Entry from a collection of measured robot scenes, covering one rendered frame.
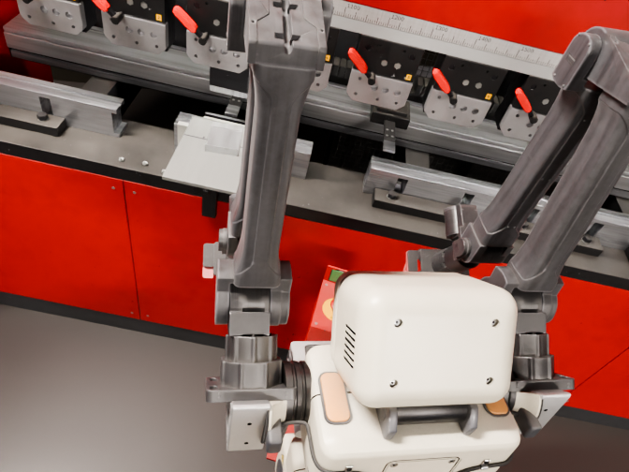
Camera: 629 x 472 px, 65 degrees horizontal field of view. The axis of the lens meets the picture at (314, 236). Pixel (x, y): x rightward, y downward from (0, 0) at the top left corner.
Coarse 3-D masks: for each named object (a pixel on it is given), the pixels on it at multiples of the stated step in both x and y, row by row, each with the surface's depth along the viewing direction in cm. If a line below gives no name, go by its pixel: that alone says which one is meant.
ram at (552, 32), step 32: (224, 0) 110; (352, 0) 106; (384, 0) 106; (416, 0) 105; (448, 0) 104; (480, 0) 103; (512, 0) 103; (544, 0) 102; (576, 0) 101; (608, 0) 101; (384, 32) 111; (480, 32) 108; (512, 32) 107; (544, 32) 107; (576, 32) 106; (512, 64) 112
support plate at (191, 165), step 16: (192, 128) 132; (208, 128) 133; (192, 144) 127; (240, 144) 131; (176, 160) 122; (192, 160) 123; (208, 160) 124; (224, 160) 125; (240, 160) 127; (176, 176) 118; (192, 176) 119; (208, 176) 120; (224, 176) 122; (224, 192) 119
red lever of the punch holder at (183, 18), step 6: (174, 12) 109; (180, 12) 109; (180, 18) 109; (186, 18) 110; (186, 24) 110; (192, 24) 110; (192, 30) 111; (198, 30) 112; (198, 36) 112; (204, 36) 113; (198, 42) 113; (204, 42) 112
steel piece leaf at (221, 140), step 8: (216, 128) 133; (224, 128) 134; (216, 136) 131; (224, 136) 132; (232, 136) 132; (240, 136) 133; (208, 144) 125; (216, 144) 129; (224, 144) 129; (232, 144) 130; (216, 152) 127; (224, 152) 127; (232, 152) 127
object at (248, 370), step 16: (240, 336) 66; (272, 336) 67; (240, 352) 65; (256, 352) 65; (272, 352) 67; (224, 368) 66; (240, 368) 64; (256, 368) 64; (272, 368) 66; (208, 384) 66; (224, 384) 65; (240, 384) 64; (256, 384) 64; (272, 384) 66; (208, 400) 63; (224, 400) 63; (240, 400) 63; (272, 400) 64
